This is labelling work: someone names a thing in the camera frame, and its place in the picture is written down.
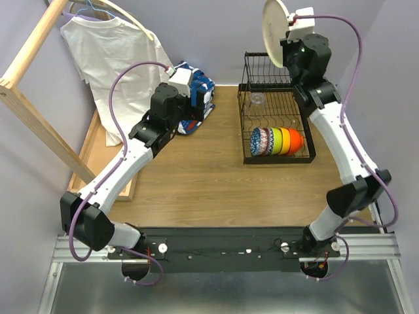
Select clear faceted drinking glass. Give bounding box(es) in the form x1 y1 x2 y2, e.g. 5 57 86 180
249 92 266 115

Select red patterned bowl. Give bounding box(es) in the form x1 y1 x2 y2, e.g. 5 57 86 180
250 128 274 156

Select green bowl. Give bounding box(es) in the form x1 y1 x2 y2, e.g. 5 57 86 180
271 128 284 155

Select yellow bowl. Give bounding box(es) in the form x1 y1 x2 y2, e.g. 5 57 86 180
281 128 291 155

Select orange-red bowl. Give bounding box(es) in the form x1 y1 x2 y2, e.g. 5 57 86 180
288 128 304 155

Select white and green plate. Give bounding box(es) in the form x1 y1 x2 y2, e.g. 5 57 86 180
262 0 289 68

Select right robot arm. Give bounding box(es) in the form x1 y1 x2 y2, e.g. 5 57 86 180
280 31 392 256

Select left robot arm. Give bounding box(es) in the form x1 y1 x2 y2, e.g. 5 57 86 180
60 83 206 258

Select blue patterned cloth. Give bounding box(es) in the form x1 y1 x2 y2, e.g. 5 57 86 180
175 61 215 135

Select white t-shirt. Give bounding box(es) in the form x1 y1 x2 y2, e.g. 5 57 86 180
60 18 172 147

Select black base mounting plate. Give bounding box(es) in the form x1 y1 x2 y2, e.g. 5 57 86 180
107 225 341 274

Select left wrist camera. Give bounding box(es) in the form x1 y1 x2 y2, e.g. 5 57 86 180
168 68 192 97

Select black wire dish rack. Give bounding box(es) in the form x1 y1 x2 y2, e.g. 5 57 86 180
237 52 316 165

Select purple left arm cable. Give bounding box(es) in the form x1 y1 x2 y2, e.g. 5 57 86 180
68 61 174 262

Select wooden clothes rack frame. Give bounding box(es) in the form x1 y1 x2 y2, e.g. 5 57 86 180
1 1 95 194

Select aluminium rail frame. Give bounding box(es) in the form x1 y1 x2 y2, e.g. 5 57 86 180
37 225 415 314

